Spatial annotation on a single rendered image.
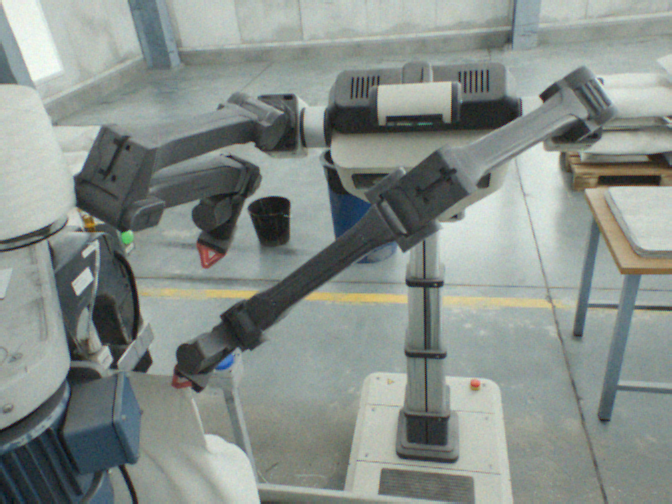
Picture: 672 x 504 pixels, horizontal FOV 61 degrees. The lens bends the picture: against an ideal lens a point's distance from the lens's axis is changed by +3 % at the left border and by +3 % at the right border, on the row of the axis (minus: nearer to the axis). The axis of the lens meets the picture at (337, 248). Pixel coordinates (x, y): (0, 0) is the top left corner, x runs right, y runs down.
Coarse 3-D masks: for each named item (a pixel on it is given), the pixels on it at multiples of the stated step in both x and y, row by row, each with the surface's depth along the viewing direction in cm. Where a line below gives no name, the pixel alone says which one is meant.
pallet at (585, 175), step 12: (576, 156) 421; (648, 156) 408; (660, 156) 405; (576, 168) 400; (588, 168) 398; (600, 168) 396; (612, 168) 394; (624, 168) 392; (636, 168) 390; (648, 168) 389; (660, 168) 387; (576, 180) 397; (588, 180) 395; (660, 180) 385
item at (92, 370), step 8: (72, 368) 81; (80, 368) 81; (88, 368) 80; (96, 368) 81; (104, 368) 82; (72, 376) 82; (80, 376) 82; (88, 376) 81; (96, 376) 81; (104, 376) 82; (72, 384) 81; (80, 384) 81
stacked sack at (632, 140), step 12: (612, 132) 387; (624, 132) 383; (636, 132) 382; (648, 132) 381; (660, 132) 379; (600, 144) 378; (612, 144) 376; (624, 144) 374; (636, 144) 373; (648, 144) 371; (660, 144) 371
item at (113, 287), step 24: (48, 240) 112; (72, 240) 110; (72, 264) 104; (120, 264) 119; (120, 288) 119; (72, 312) 105; (96, 312) 120; (120, 312) 120; (120, 336) 123; (72, 360) 105
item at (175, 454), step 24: (144, 384) 115; (168, 384) 113; (144, 408) 119; (168, 408) 117; (192, 408) 116; (144, 432) 123; (168, 432) 121; (192, 432) 120; (144, 456) 125; (168, 456) 123; (192, 456) 122; (216, 456) 124; (240, 456) 129; (120, 480) 125; (144, 480) 123; (168, 480) 123; (192, 480) 122; (216, 480) 121; (240, 480) 128
